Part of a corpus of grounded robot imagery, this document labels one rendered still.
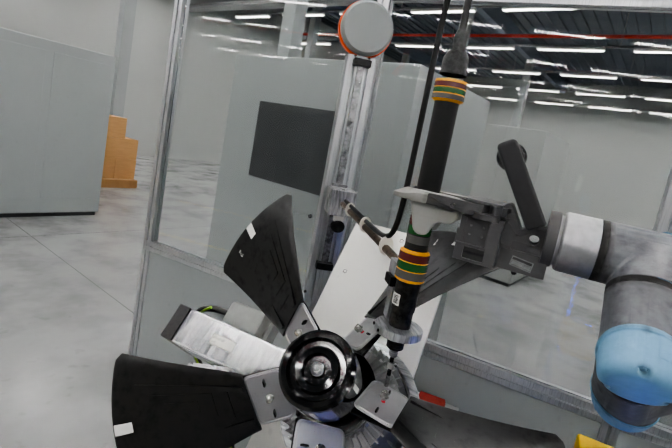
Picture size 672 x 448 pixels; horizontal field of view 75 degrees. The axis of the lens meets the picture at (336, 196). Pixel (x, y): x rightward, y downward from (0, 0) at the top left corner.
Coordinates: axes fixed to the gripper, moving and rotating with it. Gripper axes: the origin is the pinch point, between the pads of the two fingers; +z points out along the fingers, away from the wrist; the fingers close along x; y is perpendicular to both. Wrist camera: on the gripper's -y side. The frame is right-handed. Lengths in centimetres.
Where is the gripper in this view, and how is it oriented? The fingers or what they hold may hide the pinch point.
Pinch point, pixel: (408, 188)
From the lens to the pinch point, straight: 64.3
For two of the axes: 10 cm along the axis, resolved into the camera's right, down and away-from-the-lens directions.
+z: -8.8, -2.2, 4.1
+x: 4.3, -0.4, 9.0
